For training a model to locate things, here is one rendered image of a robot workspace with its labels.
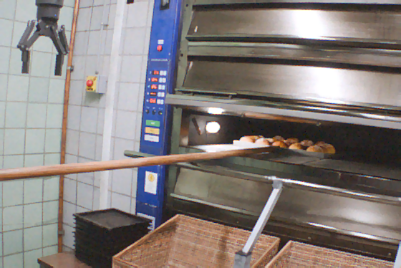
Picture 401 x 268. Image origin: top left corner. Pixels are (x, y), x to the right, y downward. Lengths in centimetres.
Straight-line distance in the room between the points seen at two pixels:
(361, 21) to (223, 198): 101
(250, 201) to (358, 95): 68
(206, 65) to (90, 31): 87
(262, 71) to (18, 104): 139
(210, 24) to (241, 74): 30
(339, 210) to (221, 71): 84
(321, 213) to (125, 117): 117
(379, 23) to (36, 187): 210
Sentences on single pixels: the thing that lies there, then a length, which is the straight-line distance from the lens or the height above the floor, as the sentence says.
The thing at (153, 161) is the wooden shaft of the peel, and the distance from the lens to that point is 153.
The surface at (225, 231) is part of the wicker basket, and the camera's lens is 209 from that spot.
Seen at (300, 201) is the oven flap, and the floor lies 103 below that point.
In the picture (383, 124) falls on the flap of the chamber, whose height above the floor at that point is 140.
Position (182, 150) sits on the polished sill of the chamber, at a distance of 221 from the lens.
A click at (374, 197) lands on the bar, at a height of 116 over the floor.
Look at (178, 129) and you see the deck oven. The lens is 223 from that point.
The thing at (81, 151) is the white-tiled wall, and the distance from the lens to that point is 272.
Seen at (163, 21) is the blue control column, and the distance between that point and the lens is 231.
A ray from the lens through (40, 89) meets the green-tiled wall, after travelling 270.
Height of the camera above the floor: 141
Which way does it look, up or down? 4 degrees down
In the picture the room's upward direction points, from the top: 5 degrees clockwise
